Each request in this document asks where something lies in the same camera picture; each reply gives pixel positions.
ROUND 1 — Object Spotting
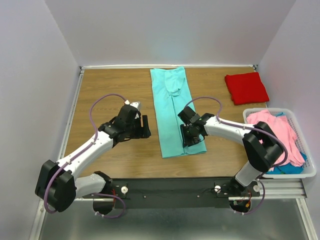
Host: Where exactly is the blue t shirt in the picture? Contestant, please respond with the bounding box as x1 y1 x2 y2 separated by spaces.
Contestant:
267 112 307 175

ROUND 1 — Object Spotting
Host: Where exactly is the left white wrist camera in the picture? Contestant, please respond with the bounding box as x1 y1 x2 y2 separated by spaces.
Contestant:
124 100 141 110

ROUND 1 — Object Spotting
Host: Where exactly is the aluminium frame rail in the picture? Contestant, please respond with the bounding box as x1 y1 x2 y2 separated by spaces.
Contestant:
30 179 318 240

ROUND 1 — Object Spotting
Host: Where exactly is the pink t shirt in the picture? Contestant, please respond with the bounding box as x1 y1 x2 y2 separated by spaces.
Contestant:
246 109 306 175

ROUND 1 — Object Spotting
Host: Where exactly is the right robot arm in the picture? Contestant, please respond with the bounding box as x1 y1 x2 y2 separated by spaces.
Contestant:
178 106 289 196

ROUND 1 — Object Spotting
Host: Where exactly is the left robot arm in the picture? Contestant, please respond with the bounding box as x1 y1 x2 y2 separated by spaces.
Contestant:
35 101 151 213

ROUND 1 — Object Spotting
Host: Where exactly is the folded red t shirt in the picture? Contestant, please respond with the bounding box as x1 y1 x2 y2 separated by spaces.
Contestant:
224 72 270 105

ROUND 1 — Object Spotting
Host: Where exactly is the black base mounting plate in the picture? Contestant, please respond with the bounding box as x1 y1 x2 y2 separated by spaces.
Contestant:
82 177 261 218

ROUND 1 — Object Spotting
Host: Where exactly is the white plastic laundry basket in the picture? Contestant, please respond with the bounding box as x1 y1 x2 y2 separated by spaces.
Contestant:
243 108 317 179

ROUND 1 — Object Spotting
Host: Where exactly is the teal t shirt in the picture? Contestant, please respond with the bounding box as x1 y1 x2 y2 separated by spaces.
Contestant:
150 66 207 159

